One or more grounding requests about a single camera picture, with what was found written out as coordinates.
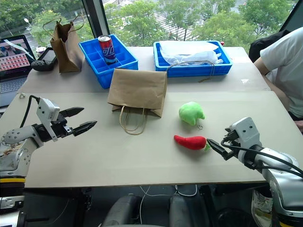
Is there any black handheld controller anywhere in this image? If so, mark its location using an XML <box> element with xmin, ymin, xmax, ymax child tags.
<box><xmin>30</xmin><ymin>47</ymin><xmax>58</xmax><ymax>72</ymax></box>

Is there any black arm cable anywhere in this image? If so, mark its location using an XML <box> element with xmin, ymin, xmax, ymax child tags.
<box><xmin>20</xmin><ymin>95</ymin><xmax>40</xmax><ymax>128</ymax></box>
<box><xmin>221</xmin><ymin>138</ymin><xmax>303</xmax><ymax>178</ymax></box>

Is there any black slanted window frame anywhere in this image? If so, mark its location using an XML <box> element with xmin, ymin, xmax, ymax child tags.
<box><xmin>278</xmin><ymin>0</ymin><xmax>303</xmax><ymax>33</ymax></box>

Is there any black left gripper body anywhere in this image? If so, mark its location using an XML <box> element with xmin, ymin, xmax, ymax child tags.
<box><xmin>50</xmin><ymin>113</ymin><xmax>73</xmax><ymax>139</ymax></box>

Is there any blue plastic crate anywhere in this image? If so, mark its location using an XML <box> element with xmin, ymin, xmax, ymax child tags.
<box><xmin>152</xmin><ymin>40</ymin><xmax>234</xmax><ymax>79</ymax></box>

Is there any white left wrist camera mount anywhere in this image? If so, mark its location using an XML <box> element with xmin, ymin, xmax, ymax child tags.
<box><xmin>36</xmin><ymin>97</ymin><xmax>61</xmax><ymax>142</ymax></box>

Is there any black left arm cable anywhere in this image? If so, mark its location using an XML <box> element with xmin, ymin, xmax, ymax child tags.
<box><xmin>20</xmin><ymin>95</ymin><xmax>40</xmax><ymax>128</ymax></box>

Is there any tall brown paper bag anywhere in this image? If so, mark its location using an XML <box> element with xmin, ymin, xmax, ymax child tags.
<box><xmin>42</xmin><ymin>14</ymin><xmax>85</xmax><ymax>74</ymax></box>

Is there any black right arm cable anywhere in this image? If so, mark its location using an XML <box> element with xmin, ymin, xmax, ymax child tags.
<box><xmin>221</xmin><ymin>138</ymin><xmax>303</xmax><ymax>178</ymax></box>

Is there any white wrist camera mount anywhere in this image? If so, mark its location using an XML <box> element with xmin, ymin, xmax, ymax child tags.
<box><xmin>224</xmin><ymin>116</ymin><xmax>263</xmax><ymax>152</ymax></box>
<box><xmin>36</xmin><ymin>97</ymin><xmax>61</xmax><ymax>142</ymax></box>

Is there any white cable under table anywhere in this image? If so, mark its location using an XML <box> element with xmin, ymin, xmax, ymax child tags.
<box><xmin>139</xmin><ymin>184</ymin><xmax>198</xmax><ymax>227</ymax></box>

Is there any flat brown paper bag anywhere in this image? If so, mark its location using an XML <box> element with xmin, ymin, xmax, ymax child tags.
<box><xmin>107</xmin><ymin>68</ymin><xmax>168</xmax><ymax>136</ymax></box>

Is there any person in white t-shirt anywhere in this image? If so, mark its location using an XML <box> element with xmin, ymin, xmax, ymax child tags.
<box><xmin>253</xmin><ymin>26</ymin><xmax>303</xmax><ymax>136</ymax></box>

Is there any black chair back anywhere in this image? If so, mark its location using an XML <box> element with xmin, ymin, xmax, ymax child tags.
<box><xmin>248</xmin><ymin>29</ymin><xmax>292</xmax><ymax>63</ymax></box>

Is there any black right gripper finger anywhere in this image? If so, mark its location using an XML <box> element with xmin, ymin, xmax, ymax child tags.
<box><xmin>206</xmin><ymin>139</ymin><xmax>226</xmax><ymax>157</ymax></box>

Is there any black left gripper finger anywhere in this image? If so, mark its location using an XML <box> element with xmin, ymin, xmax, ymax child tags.
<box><xmin>62</xmin><ymin>106</ymin><xmax>85</xmax><ymax>118</ymax></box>
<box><xmin>71</xmin><ymin>120</ymin><xmax>98</xmax><ymax>137</ymax></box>

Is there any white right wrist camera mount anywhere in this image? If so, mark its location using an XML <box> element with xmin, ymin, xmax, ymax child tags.
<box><xmin>224</xmin><ymin>116</ymin><xmax>263</xmax><ymax>152</ymax></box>

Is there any blue compartment tray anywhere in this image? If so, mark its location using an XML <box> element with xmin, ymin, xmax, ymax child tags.
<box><xmin>78</xmin><ymin>34</ymin><xmax>139</xmax><ymax>90</ymax></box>

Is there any black window pillar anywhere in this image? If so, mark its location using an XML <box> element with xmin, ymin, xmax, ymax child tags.
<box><xmin>81</xmin><ymin>0</ymin><xmax>111</xmax><ymax>46</ymax></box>

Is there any grey laptop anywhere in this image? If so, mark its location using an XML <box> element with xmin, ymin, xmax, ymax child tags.
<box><xmin>0</xmin><ymin>34</ymin><xmax>37</xmax><ymax>108</ymax></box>

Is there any brown twine cord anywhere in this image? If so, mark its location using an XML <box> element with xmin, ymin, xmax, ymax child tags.
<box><xmin>166</xmin><ymin>60</ymin><xmax>215</xmax><ymax>83</ymax></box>

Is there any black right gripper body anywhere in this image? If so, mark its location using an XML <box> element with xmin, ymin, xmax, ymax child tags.
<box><xmin>221</xmin><ymin>130</ymin><xmax>240</xmax><ymax>161</ymax></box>

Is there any white plastic bag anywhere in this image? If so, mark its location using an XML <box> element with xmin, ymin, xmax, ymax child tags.
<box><xmin>159</xmin><ymin>40</ymin><xmax>224</xmax><ymax>65</ymax></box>

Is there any green plush vegetable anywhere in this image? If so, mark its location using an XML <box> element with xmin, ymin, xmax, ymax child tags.
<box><xmin>178</xmin><ymin>101</ymin><xmax>206</xmax><ymax>131</ymax></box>

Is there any red soda can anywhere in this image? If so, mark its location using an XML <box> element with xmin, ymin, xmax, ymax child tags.
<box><xmin>98</xmin><ymin>35</ymin><xmax>117</xmax><ymax>65</ymax></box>

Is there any red plush chili pepper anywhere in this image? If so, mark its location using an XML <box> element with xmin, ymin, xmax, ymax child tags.
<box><xmin>173</xmin><ymin>135</ymin><xmax>212</xmax><ymax>152</ymax></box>

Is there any dark rounded grey shape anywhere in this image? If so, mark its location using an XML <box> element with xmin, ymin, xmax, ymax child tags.
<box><xmin>169</xmin><ymin>194</ymin><xmax>207</xmax><ymax>227</ymax></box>
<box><xmin>102</xmin><ymin>193</ymin><xmax>143</xmax><ymax>227</ymax></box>

